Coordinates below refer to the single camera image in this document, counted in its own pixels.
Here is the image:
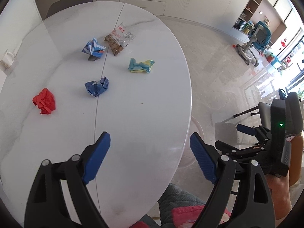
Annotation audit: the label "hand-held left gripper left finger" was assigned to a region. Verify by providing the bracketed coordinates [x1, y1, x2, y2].
[24, 131, 111, 228]

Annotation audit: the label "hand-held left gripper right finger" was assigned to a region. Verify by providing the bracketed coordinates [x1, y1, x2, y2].
[189, 132, 276, 228]

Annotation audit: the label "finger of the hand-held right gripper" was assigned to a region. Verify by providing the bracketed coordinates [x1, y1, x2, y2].
[236, 124, 273, 149]
[215, 141, 264, 165]

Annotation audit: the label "person's right forearm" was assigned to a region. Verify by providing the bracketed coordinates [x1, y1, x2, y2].
[265, 174, 292, 222]

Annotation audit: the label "black metal rod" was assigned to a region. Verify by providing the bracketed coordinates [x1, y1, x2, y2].
[232, 106, 260, 120]

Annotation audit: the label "person's grey pink quilted clothing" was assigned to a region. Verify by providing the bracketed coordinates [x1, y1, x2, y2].
[129, 183, 232, 228]

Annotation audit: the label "dark blue crumpled paper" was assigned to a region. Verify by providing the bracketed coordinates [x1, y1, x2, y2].
[85, 76, 110, 98]

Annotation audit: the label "red crumpled paper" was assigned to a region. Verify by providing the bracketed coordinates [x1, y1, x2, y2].
[32, 88, 56, 116]

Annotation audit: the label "teal grey study chair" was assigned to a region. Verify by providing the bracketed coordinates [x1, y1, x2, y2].
[234, 20, 273, 67]

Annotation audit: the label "teal yellow crumpled paper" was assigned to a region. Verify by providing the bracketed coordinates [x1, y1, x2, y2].
[128, 57, 155, 74]

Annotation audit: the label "blue white crumpled wrapper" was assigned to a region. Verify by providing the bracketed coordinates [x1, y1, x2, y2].
[81, 37, 106, 62]

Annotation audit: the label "brown patterned wrapper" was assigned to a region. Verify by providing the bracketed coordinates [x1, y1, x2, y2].
[104, 34, 125, 57]

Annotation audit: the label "open wooden bookshelf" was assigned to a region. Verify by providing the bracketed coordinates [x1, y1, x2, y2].
[232, 0, 265, 37]

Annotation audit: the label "clear printed plastic wrapper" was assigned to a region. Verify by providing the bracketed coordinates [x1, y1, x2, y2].
[110, 22, 136, 48]

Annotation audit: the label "white mug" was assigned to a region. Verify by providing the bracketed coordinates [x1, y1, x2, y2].
[0, 50, 15, 70]

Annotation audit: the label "grey dining chair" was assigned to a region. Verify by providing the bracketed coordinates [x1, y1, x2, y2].
[45, 0, 93, 21]

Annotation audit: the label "beige tall wall cabinet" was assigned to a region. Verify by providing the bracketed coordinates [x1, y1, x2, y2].
[166, 0, 260, 36]

